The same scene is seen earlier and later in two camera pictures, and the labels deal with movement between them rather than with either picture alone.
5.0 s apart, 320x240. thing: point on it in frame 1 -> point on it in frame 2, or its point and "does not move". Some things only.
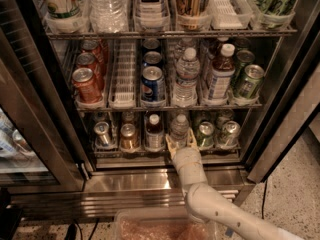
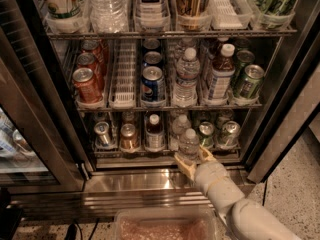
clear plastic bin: [159, 223] does not move
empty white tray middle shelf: [124, 73] does not move
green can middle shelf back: [243, 58] does not move
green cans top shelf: [276, 2] does not move
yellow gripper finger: [172, 145] -> [189, 169]
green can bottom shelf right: [228, 135] does not move
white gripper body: [185, 157] -> [209, 174]
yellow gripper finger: [191, 139] -> [210, 156]
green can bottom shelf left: [205, 135] does not move
